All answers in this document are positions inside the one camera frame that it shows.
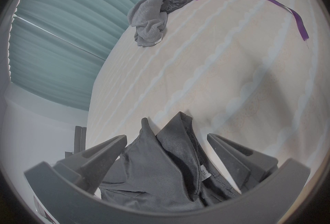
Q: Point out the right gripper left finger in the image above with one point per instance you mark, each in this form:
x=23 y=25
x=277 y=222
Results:
x=98 y=163

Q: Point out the black T-shirt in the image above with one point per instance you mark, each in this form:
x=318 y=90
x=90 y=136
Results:
x=159 y=171

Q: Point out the blue-green curtain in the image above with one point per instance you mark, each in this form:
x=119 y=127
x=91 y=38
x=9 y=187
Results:
x=51 y=68
x=85 y=3

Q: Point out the bed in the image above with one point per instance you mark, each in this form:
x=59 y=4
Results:
x=232 y=75

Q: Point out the black chest of drawers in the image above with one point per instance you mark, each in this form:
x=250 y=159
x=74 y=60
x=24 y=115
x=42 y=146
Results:
x=78 y=140

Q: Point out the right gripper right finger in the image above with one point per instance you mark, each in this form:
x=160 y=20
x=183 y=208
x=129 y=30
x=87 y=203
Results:
x=237 y=163

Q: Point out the grey knitted garment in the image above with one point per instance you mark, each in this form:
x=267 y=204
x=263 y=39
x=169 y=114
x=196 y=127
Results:
x=147 y=19

